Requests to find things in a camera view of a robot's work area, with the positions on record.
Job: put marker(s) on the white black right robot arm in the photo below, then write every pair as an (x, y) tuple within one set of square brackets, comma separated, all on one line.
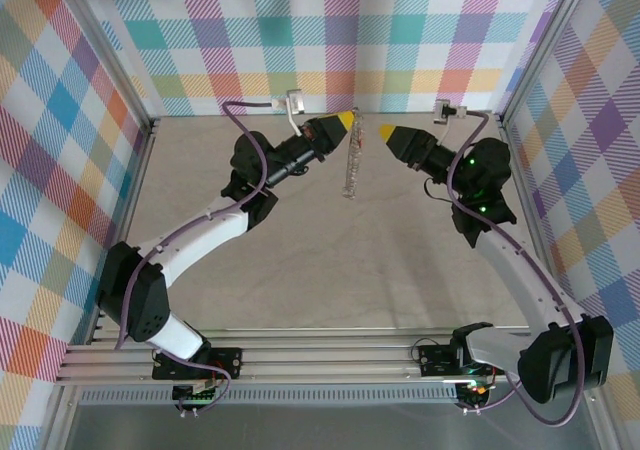
[(515, 270)]

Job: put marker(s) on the grey metal sheet panel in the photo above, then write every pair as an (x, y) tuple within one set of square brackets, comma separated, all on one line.
[(325, 427)]

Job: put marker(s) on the aluminium side rail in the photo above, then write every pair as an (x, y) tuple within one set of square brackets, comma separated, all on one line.
[(540, 230), (137, 170)]

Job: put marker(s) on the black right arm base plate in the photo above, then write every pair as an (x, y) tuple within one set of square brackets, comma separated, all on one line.
[(435, 362)]

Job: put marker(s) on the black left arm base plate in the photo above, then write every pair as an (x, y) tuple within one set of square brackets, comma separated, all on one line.
[(225, 360)]

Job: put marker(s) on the circuit board green terminals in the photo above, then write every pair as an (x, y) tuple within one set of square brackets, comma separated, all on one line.
[(190, 397)]

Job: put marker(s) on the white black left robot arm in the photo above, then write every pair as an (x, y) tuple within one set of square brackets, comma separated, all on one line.
[(210, 230)]

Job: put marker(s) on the wide aluminium base rail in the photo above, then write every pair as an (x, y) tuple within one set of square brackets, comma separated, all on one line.
[(325, 360)]

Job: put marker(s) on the circuit board orange part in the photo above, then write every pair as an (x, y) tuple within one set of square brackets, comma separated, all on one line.
[(475, 391)]

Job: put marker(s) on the aluminium frame post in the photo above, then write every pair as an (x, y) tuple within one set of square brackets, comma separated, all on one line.
[(112, 55), (545, 45)]

